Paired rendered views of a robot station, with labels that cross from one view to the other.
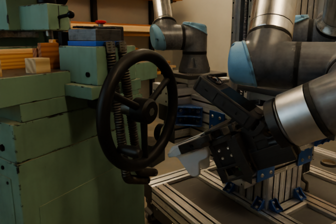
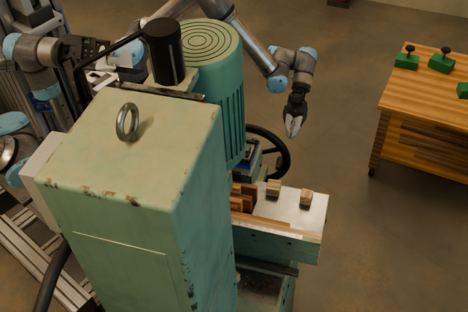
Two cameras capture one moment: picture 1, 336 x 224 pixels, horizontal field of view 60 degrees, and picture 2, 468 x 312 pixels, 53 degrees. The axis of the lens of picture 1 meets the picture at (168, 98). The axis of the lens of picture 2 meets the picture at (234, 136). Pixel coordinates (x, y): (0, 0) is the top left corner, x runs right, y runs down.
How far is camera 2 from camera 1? 1.82 m
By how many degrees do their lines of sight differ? 91
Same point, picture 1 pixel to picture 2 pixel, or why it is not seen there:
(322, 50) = (287, 59)
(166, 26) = (30, 147)
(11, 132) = not seen: hidden behind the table
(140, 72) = not seen: hidden behind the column
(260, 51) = (285, 74)
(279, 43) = (283, 66)
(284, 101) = (308, 80)
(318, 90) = (311, 70)
